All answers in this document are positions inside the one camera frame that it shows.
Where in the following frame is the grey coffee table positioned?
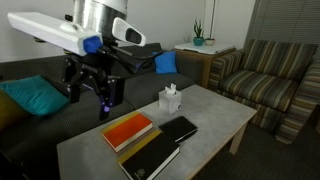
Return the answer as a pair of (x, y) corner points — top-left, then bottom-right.
(57, 85), (256, 180)

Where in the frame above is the teal cushion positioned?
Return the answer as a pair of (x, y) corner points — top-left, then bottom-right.
(0, 75), (68, 116)

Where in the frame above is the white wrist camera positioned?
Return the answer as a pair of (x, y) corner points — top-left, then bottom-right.
(7, 12), (103, 56)

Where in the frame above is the striped armchair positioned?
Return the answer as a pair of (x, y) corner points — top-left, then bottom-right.
(208, 39), (320, 144)

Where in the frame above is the orange book yellow spine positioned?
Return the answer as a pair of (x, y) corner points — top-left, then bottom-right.
(101, 111), (153, 152)

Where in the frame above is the small black notebook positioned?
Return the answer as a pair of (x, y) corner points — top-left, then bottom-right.
(159, 116), (198, 143)

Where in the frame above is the large black book yellow spine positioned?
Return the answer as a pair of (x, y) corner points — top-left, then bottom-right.
(118, 129), (180, 180)

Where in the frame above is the blue throw pillow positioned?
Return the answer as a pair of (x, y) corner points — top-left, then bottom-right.
(155, 51), (177, 74)

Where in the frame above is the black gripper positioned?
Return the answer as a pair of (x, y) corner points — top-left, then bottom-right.
(62, 55), (125, 120)

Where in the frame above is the grey tissue box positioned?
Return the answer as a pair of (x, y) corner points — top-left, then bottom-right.
(159, 84), (182, 114)

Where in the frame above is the teal plant pot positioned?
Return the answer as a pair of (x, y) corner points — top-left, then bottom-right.
(193, 37), (204, 46)

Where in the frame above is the small white bowl pot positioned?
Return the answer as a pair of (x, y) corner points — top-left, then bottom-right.
(205, 38), (215, 46)

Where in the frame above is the dark grey fabric sofa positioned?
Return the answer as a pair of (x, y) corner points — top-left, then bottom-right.
(0, 56), (196, 180)

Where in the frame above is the wooden side table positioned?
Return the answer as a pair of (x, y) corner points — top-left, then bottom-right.
(175, 48), (235, 88)

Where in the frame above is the olive cushion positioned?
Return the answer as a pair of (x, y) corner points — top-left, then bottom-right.
(0, 90), (30, 132)

